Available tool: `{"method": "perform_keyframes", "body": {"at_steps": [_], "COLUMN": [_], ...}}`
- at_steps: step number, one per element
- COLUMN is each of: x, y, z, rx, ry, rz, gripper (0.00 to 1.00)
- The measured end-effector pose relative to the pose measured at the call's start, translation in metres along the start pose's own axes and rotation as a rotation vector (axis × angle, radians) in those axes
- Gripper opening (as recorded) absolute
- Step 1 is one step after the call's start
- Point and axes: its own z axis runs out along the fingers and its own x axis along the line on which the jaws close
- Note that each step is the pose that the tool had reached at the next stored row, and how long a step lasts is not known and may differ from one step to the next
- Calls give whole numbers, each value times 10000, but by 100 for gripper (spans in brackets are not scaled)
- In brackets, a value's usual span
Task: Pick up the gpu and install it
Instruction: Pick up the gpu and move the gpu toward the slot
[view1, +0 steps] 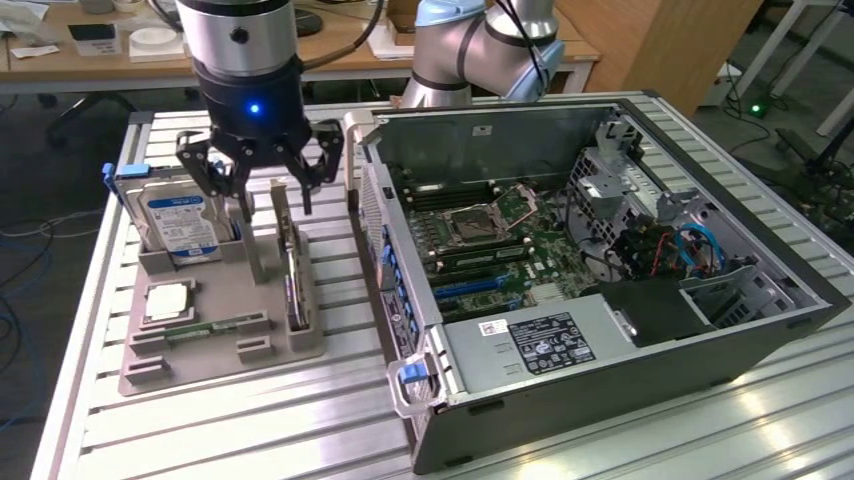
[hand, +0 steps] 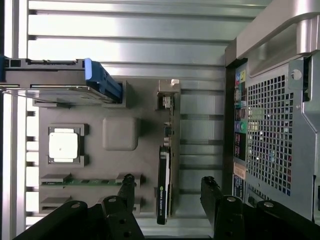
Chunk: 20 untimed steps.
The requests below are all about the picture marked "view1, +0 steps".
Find grey parts rack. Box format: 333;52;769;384
118;191;330;398

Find CPU socket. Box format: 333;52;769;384
447;203;502;239

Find wooden cabinet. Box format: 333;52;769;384
553;0;766;116

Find white booklet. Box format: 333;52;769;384
361;22;419;61

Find green motherboard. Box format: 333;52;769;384
399;182;602;324

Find grey power supply unit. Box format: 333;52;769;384
443;294;636;394

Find RAM stick with black chips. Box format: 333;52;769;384
437;244;529;271

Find grey angled disk bay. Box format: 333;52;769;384
680;264;802;331

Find silver CPU chip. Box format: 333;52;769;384
145;285;193;321

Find black round stand base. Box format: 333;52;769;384
293;5;326;39

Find metal socket cover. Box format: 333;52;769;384
491;183;541;231

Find white table frame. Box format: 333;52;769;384
730;0;854;136

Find wooden desk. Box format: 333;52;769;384
0;0;602;109

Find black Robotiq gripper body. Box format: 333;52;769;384
198;57;313;167

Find brown cardboard box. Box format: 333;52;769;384
386;0;422;47

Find perforated metal disk bay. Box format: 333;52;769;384
566;144;669;241

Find blue expansion slot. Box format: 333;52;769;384
431;277;509;301

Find graphics card with metal bracket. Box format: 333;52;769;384
269;178;315;334

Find white box with black top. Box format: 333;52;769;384
66;23;126;57

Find blue wire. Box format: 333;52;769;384
673;224;729;274

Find white floor socket box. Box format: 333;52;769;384
713;64;746;109

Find black open PC case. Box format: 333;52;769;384
341;97;854;476

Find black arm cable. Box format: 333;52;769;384
297;0;390;71

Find hard disk in blue caddy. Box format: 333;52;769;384
99;155;233;264

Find green RAM stick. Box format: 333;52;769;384
163;317;253;344

